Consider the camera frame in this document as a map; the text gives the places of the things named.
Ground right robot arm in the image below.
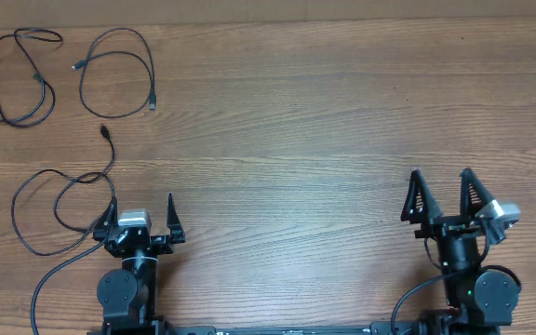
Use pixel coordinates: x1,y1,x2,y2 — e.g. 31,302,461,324
390,167,522,335

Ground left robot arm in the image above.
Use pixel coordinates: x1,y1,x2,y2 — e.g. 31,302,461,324
93,195,186,335

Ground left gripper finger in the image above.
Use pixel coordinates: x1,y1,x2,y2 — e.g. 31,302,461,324
92,196,117,240
167,193,186,244

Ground black USB cable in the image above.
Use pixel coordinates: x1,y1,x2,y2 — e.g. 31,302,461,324
10,124,117,258
70,26,158,120
0,26,64,129

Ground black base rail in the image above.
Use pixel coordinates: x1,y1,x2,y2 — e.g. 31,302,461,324
174,321,427,335

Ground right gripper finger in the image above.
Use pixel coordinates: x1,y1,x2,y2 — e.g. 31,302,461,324
460,167,495,217
400,169,443,223

